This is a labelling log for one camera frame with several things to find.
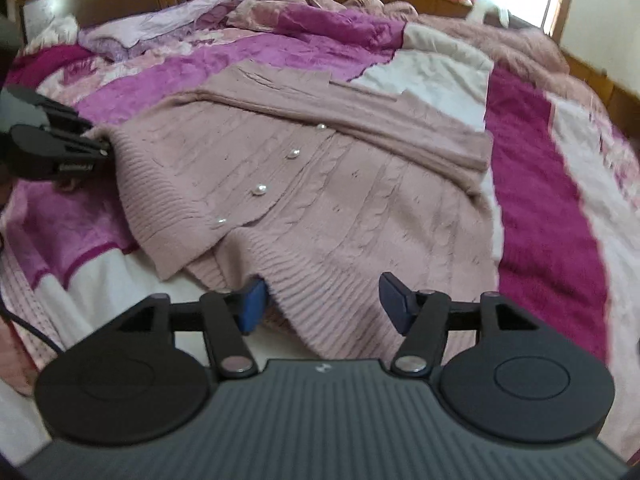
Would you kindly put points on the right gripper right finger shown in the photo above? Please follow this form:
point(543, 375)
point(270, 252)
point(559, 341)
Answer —
point(421, 318)

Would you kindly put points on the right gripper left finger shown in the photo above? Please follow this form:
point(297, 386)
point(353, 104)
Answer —
point(228, 317)

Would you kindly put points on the pink cable knit cardigan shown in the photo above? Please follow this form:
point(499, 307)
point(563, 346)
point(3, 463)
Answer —
point(317, 187)

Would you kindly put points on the lilac pillow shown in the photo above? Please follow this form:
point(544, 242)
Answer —
point(129, 37)

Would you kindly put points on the magenta patchwork quilt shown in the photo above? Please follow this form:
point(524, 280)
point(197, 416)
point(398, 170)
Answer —
point(563, 188)

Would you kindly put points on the dusty pink blanket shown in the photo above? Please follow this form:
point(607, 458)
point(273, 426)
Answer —
point(527, 53)

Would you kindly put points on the white plush toy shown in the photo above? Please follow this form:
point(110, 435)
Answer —
point(481, 9)

